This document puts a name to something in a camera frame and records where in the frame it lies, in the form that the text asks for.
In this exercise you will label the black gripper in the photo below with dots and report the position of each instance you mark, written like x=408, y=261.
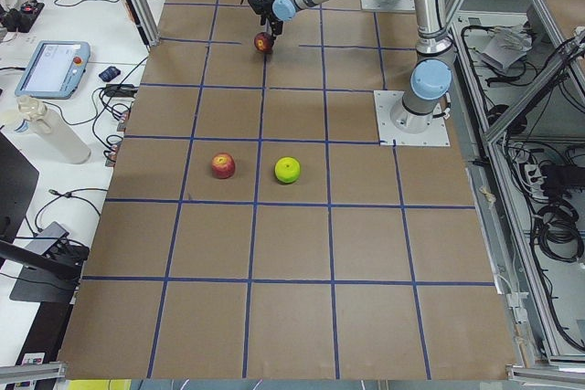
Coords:
x=274, y=22

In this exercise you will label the dark red apple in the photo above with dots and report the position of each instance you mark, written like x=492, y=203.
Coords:
x=264, y=42

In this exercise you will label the green apple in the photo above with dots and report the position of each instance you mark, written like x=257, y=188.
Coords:
x=287, y=170

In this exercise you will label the red yellow apple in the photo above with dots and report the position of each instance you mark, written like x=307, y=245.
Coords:
x=223, y=166

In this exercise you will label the dark blue small pouch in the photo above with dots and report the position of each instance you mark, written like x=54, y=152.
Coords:
x=109, y=74

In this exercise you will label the blue teach pendant near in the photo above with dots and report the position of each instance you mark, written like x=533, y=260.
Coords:
x=54, y=70

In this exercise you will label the white thermos bottle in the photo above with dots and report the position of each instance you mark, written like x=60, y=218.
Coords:
x=33, y=115

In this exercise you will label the black monitor stand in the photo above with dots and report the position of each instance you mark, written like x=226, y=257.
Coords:
x=50, y=263

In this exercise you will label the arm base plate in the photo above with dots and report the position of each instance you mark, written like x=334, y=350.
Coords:
x=388, y=6
x=398, y=127

